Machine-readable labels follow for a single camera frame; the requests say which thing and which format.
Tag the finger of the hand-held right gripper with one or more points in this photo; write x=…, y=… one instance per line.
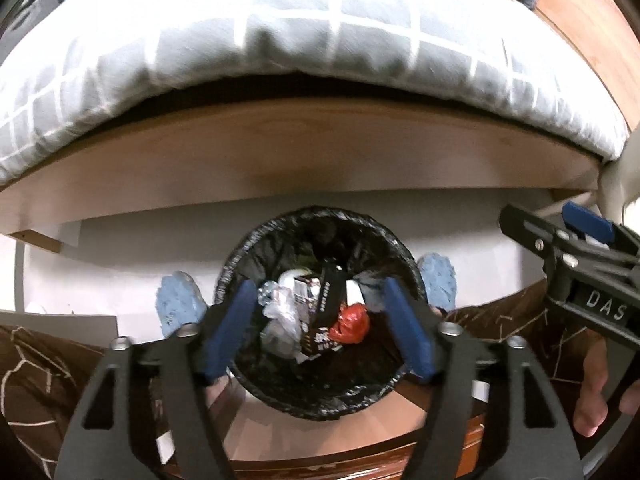
x=532, y=232
x=590, y=225

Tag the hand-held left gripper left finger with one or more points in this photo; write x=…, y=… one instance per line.
x=232, y=330

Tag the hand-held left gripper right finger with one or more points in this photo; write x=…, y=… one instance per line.
x=407, y=330

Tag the clear bubble wrap bag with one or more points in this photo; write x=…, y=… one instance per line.
x=285, y=327

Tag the red plastic bag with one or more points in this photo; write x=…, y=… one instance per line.
x=350, y=325

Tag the brown snack box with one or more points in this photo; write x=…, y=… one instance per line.
x=322, y=310

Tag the bin with black liner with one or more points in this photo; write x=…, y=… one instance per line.
x=320, y=390

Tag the person's right hand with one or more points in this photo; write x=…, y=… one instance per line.
x=592, y=385

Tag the blue fluffy slipper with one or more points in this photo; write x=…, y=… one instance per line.
x=177, y=305
x=439, y=280

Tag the person's right leg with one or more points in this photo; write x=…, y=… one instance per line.
x=520, y=320

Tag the bed with grey checked sheet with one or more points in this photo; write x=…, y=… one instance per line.
x=200, y=35

